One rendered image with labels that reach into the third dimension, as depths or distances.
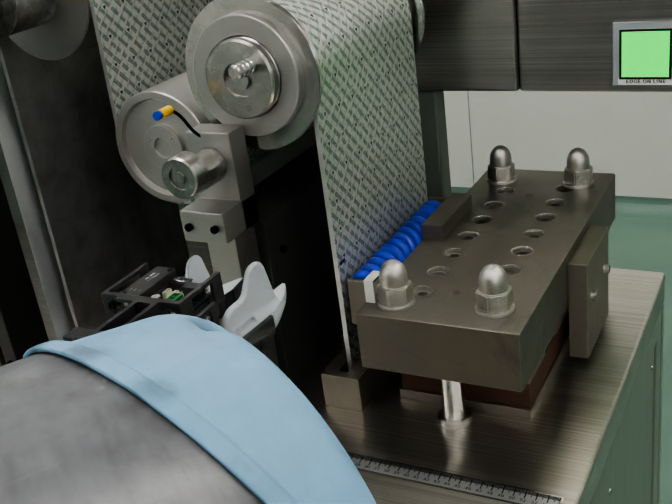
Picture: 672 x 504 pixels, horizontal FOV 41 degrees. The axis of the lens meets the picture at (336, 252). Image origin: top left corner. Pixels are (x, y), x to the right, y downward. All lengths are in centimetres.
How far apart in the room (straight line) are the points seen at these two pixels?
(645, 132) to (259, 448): 340
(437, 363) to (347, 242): 16
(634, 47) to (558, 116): 258
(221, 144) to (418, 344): 26
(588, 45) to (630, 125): 251
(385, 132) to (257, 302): 32
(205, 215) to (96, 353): 64
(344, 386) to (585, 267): 27
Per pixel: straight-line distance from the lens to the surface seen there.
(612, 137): 361
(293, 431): 21
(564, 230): 100
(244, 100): 85
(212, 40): 87
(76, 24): 99
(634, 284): 117
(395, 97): 101
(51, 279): 118
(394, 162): 101
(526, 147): 371
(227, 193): 88
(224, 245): 90
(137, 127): 97
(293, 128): 86
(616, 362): 101
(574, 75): 109
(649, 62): 107
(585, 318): 97
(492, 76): 112
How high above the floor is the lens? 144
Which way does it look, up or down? 24 degrees down
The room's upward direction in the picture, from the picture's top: 8 degrees counter-clockwise
